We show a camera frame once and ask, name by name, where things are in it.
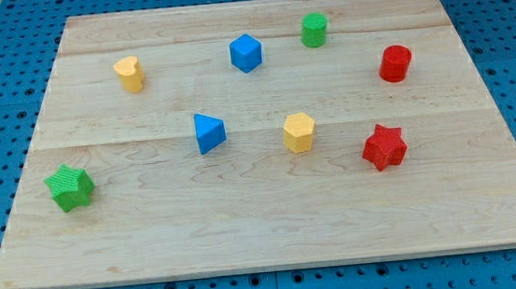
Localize green star block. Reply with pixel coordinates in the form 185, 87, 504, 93
44, 164, 95, 212

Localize red star block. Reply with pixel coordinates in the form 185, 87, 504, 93
362, 123, 408, 172

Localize blue triangle block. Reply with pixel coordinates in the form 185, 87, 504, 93
194, 114, 227, 155

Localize wooden board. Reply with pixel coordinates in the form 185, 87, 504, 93
0, 0, 516, 289

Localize green cylinder block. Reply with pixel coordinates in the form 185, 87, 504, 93
300, 12, 328, 48

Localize yellow heart block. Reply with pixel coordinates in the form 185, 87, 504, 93
114, 55, 145, 93

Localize red cylinder block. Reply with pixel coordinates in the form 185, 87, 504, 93
379, 45, 412, 83

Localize yellow hexagon block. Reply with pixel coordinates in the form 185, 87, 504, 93
283, 113, 315, 154

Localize blue cube block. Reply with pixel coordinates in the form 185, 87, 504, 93
229, 34, 263, 74

